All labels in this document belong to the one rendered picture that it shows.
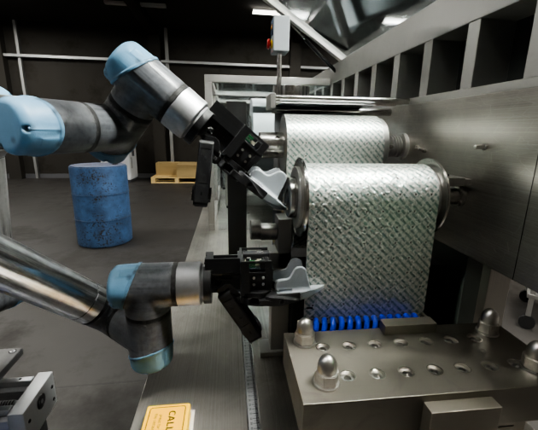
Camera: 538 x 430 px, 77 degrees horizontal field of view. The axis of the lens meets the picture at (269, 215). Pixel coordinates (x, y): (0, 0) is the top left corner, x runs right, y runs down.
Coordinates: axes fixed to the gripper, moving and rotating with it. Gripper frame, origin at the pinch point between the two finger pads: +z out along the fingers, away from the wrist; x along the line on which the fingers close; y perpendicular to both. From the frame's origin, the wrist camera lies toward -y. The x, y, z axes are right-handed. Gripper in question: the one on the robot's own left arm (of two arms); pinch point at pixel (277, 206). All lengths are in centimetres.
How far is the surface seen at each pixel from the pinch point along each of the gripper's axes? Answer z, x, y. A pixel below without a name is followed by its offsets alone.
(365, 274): 19.8, -4.9, 1.2
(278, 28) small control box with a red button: -22, 53, 38
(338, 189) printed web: 5.1, -4.4, 9.3
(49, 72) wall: -448, 942, -182
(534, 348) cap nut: 37.8, -21.6, 9.8
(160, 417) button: 4.7, -13.8, -36.7
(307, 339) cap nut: 14.9, -13.1, -12.5
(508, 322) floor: 232, 144, 33
